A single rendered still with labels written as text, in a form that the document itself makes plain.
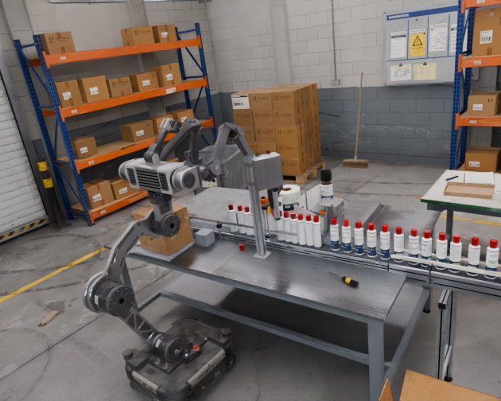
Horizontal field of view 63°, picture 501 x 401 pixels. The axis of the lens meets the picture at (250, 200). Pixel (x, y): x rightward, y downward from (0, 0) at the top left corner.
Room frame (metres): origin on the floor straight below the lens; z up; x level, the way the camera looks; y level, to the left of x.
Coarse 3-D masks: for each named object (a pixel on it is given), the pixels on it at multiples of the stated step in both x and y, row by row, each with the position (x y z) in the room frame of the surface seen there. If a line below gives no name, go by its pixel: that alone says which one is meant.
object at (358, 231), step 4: (356, 224) 2.11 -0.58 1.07; (360, 224) 2.10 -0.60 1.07; (356, 228) 2.11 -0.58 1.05; (360, 228) 2.10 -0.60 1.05; (356, 232) 2.10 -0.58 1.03; (360, 232) 2.09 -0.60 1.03; (356, 236) 2.10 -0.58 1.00; (360, 236) 2.09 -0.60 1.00; (356, 240) 2.10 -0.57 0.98; (360, 240) 2.09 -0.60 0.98; (356, 244) 2.10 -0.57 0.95; (360, 244) 2.09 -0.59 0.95; (356, 248) 2.10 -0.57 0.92; (360, 248) 2.09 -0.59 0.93; (356, 252) 2.10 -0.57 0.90; (360, 252) 2.09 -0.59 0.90
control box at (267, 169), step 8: (256, 160) 2.30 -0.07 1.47; (264, 160) 2.31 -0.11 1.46; (272, 160) 2.32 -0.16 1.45; (280, 160) 2.34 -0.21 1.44; (256, 168) 2.29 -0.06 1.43; (264, 168) 2.31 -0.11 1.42; (272, 168) 2.32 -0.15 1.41; (280, 168) 2.34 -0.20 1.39; (256, 176) 2.29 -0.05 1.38; (264, 176) 2.30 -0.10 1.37; (272, 176) 2.32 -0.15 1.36; (280, 176) 2.34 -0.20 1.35; (256, 184) 2.30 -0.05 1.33; (264, 184) 2.30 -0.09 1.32; (272, 184) 2.32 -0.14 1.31; (280, 184) 2.33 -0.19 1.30
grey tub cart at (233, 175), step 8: (184, 152) 5.00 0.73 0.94; (200, 152) 4.91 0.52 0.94; (208, 152) 4.87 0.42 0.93; (224, 152) 5.71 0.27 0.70; (232, 152) 5.66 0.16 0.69; (240, 152) 5.31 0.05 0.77; (208, 160) 5.67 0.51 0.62; (224, 160) 4.90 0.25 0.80; (232, 160) 5.11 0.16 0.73; (240, 160) 5.38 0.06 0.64; (224, 168) 4.92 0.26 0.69; (232, 168) 5.10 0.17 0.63; (240, 168) 5.37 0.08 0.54; (224, 176) 4.91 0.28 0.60; (232, 176) 5.09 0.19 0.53; (240, 176) 5.36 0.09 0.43; (208, 184) 5.01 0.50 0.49; (216, 184) 4.97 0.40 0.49; (224, 184) 4.93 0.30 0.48; (232, 184) 5.08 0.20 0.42; (240, 184) 5.34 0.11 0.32; (200, 192) 5.07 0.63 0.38
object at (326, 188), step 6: (324, 168) 2.89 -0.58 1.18; (324, 174) 2.84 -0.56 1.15; (330, 174) 2.85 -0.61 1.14; (324, 180) 2.84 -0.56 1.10; (330, 180) 2.84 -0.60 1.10; (324, 186) 2.84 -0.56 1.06; (330, 186) 2.84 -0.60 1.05; (324, 192) 2.84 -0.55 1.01; (330, 192) 2.83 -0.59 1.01; (330, 198) 2.83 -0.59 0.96
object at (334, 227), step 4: (332, 220) 2.19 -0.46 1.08; (332, 224) 2.19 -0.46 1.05; (336, 224) 2.19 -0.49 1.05; (332, 228) 2.18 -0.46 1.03; (336, 228) 2.18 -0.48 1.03; (332, 232) 2.18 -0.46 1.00; (336, 232) 2.18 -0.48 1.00; (332, 236) 2.18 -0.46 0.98; (336, 236) 2.18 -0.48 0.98; (332, 240) 2.19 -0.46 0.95; (336, 240) 2.18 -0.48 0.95; (332, 244) 2.19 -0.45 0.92; (336, 244) 2.18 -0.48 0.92; (332, 248) 2.19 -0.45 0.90; (336, 248) 2.18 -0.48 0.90
